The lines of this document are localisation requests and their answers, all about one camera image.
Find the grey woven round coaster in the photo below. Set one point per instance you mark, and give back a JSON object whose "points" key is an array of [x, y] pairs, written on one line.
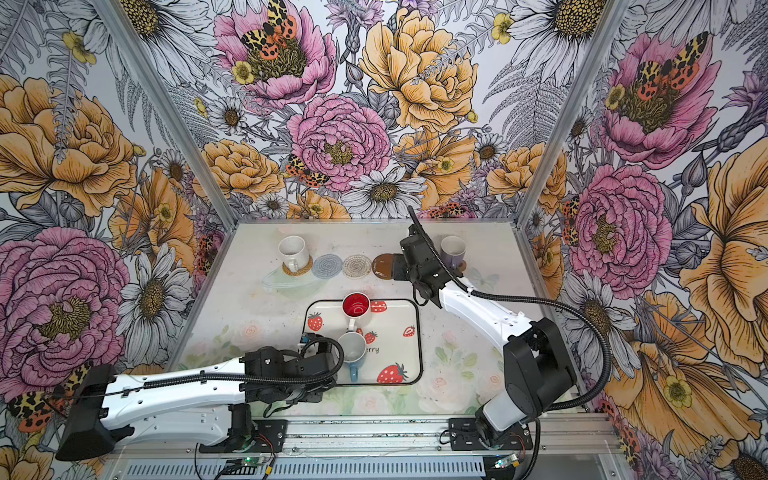
{"points": [[327, 266]]}

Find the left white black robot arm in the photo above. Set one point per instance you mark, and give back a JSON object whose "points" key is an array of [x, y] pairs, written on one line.
{"points": [[208, 405]]}

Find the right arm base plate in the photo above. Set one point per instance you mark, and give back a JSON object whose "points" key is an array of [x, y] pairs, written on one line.
{"points": [[464, 434]]}

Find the red inside white mug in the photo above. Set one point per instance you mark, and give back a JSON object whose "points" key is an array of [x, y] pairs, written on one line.
{"points": [[357, 310]]}

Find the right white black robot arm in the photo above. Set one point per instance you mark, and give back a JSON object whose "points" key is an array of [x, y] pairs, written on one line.
{"points": [[537, 368]]}

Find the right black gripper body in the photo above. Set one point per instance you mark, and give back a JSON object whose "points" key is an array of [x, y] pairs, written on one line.
{"points": [[402, 271]]}

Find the blue handled white mug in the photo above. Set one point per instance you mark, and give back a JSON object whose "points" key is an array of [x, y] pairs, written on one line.
{"points": [[354, 354]]}

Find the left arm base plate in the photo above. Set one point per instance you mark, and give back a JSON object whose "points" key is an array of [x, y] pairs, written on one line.
{"points": [[261, 436]]}

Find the aluminium front rail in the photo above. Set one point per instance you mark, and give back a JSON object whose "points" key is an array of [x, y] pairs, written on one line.
{"points": [[380, 436]]}

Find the scratched dark wooden round coaster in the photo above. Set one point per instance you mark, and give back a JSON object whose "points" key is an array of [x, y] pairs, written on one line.
{"points": [[382, 266]]}

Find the multicolour woven round coaster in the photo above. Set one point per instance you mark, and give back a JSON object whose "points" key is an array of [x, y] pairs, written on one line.
{"points": [[356, 266]]}

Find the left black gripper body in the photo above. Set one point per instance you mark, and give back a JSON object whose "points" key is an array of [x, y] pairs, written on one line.
{"points": [[302, 394]]}

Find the lavender mug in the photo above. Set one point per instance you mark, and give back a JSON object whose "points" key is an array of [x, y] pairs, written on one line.
{"points": [[452, 251]]}

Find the strawberry print serving tray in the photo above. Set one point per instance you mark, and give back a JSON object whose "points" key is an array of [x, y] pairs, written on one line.
{"points": [[389, 339]]}

